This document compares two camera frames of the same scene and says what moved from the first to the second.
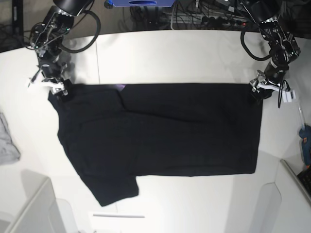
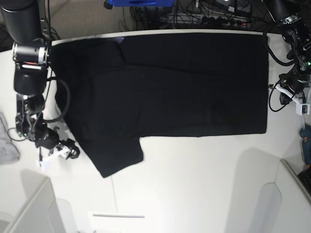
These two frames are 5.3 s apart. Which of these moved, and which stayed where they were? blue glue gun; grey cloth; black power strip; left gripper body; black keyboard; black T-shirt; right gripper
Moved: right gripper; black T-shirt; left gripper body
Stayed: grey cloth; black power strip; blue glue gun; black keyboard
